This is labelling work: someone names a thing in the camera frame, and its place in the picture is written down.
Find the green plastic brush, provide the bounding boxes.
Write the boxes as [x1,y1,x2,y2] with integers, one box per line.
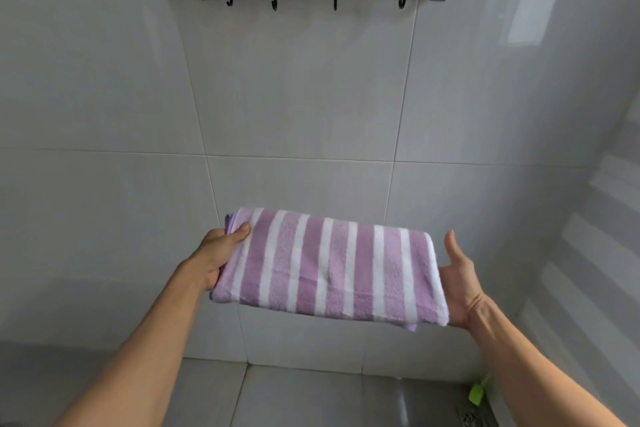
[468,376,493,405]

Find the purple white striped towel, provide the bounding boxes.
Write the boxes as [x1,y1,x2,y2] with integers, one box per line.
[209,207,450,332]

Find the metal floor drain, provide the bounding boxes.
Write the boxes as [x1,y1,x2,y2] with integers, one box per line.
[455,408,490,427]

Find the person's left forearm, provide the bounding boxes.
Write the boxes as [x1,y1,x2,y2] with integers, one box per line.
[50,260,211,427]

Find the person's right forearm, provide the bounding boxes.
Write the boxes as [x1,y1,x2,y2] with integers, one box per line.
[467,294,628,427]

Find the person's right hand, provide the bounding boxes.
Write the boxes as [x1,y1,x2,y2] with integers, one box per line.
[439,230,487,332]

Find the person's left hand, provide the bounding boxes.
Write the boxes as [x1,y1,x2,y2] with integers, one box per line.
[191,222,252,294]

